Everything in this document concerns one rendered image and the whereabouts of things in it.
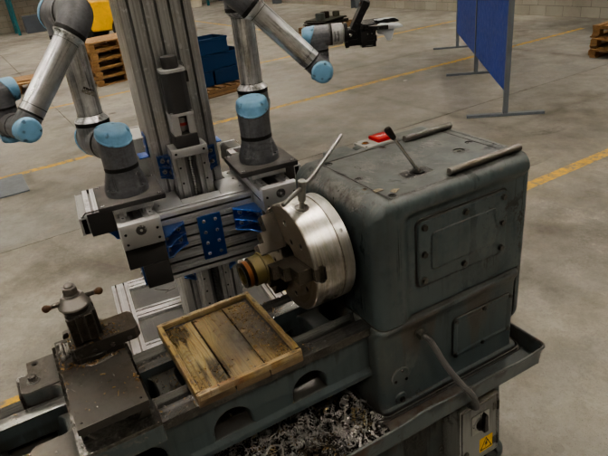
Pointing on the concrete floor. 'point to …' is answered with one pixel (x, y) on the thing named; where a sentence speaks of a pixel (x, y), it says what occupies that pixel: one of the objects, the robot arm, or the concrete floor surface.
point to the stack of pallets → (105, 59)
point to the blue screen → (489, 43)
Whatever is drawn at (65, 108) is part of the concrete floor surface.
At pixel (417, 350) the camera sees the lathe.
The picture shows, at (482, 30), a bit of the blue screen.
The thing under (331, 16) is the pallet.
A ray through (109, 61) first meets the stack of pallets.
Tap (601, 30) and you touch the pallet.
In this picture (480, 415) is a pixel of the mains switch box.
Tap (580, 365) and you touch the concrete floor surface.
